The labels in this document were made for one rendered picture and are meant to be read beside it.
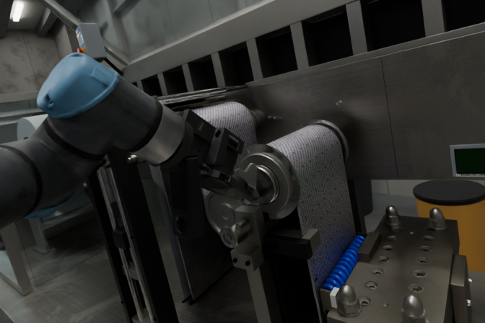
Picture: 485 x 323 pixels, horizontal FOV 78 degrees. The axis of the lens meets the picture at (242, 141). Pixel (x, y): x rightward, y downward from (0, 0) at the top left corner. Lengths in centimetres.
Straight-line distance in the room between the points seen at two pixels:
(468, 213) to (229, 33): 168
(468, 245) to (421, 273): 155
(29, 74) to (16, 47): 89
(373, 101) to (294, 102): 21
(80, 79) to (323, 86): 62
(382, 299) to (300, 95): 52
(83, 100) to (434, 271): 63
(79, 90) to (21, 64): 1182
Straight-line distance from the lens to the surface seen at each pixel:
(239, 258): 59
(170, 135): 38
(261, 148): 55
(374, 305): 61
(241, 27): 96
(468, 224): 217
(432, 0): 78
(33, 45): 1237
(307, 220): 58
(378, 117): 79
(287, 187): 53
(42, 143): 38
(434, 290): 65
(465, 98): 77
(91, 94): 34
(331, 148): 69
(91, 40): 99
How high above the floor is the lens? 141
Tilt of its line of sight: 8 degrees down
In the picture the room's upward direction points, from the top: 12 degrees counter-clockwise
